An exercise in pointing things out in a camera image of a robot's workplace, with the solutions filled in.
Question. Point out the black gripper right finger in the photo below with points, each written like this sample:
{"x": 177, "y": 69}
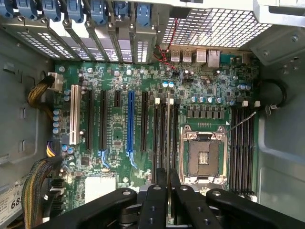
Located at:
{"x": 190, "y": 210}

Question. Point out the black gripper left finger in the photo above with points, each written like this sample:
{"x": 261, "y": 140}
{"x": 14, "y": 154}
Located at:
{"x": 155, "y": 210}

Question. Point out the white chipset heatsink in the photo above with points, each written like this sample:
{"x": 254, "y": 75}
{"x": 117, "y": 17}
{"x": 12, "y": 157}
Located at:
{"x": 100, "y": 188}

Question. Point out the silver CPU socket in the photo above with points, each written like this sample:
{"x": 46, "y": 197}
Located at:
{"x": 205, "y": 152}

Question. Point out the long black expansion slot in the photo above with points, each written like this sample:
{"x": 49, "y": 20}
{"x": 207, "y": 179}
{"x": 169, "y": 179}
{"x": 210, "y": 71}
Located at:
{"x": 102, "y": 119}
{"x": 89, "y": 119}
{"x": 144, "y": 119}

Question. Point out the blue expansion slot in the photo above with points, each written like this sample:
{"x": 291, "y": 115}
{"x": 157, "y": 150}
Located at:
{"x": 131, "y": 119}

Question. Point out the green motherboard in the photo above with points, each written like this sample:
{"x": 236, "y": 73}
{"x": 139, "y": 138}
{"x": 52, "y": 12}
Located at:
{"x": 116, "y": 124}

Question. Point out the black finned heatsink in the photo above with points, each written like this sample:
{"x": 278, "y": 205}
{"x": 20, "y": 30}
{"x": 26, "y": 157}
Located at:
{"x": 56, "y": 193}

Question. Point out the thin metal locking lever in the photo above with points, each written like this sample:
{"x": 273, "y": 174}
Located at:
{"x": 243, "y": 121}

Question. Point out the grey metal PC case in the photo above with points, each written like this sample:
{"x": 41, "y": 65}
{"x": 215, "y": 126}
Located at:
{"x": 278, "y": 148}

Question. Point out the short black expansion slot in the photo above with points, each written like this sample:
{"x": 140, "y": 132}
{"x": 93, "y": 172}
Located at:
{"x": 117, "y": 99}

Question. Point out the white expansion slot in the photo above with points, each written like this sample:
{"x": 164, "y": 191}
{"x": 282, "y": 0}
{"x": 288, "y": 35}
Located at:
{"x": 75, "y": 114}

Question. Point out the power supply with white label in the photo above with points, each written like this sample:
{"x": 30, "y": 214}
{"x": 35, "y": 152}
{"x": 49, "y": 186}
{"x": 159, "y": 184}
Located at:
{"x": 12, "y": 200}

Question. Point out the silver ethernet port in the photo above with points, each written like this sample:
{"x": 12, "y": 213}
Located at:
{"x": 213, "y": 58}

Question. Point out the large silver port block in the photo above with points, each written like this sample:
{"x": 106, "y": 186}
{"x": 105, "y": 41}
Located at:
{"x": 200, "y": 56}

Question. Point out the silver USB port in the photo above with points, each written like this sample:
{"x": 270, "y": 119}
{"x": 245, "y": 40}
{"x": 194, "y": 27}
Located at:
{"x": 187, "y": 55}
{"x": 175, "y": 55}

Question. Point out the blue serial port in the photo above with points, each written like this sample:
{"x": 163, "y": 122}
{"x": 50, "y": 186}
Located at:
{"x": 230, "y": 59}

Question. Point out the perforated metal slot cover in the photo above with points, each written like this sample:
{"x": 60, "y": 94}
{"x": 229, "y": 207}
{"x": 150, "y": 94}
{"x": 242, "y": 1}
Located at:
{"x": 143, "y": 50}

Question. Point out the white power connector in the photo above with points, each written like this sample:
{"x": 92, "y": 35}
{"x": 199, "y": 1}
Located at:
{"x": 56, "y": 82}

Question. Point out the blue card retention clip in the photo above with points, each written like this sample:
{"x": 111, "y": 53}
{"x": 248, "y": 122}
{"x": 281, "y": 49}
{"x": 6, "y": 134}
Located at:
{"x": 99, "y": 12}
{"x": 28, "y": 9}
{"x": 122, "y": 10}
{"x": 144, "y": 16}
{"x": 75, "y": 10}
{"x": 7, "y": 8}
{"x": 53, "y": 10}

